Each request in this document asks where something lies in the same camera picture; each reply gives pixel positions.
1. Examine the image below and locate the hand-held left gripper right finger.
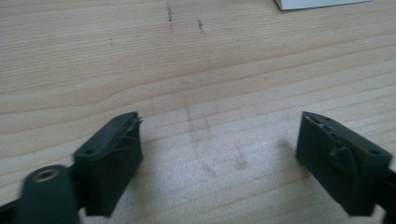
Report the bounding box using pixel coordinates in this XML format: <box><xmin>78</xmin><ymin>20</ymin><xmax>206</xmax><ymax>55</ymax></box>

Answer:
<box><xmin>295</xmin><ymin>110</ymin><xmax>393</xmax><ymax>217</ymax></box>

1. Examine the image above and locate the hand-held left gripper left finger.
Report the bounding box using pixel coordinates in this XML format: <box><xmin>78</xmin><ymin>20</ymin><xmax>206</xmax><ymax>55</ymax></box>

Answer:
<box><xmin>72</xmin><ymin>111</ymin><xmax>144</xmax><ymax>217</ymax></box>

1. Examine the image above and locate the white box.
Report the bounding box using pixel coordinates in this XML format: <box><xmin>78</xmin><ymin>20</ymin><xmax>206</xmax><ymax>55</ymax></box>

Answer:
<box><xmin>273</xmin><ymin>0</ymin><xmax>372</xmax><ymax>11</ymax></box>

